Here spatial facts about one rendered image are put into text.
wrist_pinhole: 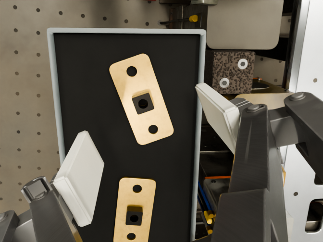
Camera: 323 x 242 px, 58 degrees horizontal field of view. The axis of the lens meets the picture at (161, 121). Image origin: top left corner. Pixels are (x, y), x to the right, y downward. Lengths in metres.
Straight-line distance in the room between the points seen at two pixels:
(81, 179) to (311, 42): 0.42
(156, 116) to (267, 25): 0.18
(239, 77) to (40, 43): 0.53
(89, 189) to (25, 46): 0.63
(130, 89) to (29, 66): 0.53
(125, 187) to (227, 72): 0.17
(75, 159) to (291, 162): 0.44
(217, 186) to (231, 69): 0.22
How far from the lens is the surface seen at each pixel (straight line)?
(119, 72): 0.27
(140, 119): 0.28
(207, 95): 0.17
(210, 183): 0.50
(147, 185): 0.31
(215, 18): 0.36
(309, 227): 0.66
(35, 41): 0.77
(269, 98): 0.40
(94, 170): 0.19
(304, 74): 0.51
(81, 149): 0.19
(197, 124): 0.29
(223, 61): 0.35
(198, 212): 0.90
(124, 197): 0.32
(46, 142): 0.82
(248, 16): 0.38
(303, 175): 0.58
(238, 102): 0.17
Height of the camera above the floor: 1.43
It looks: 72 degrees down
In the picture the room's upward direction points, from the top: 163 degrees clockwise
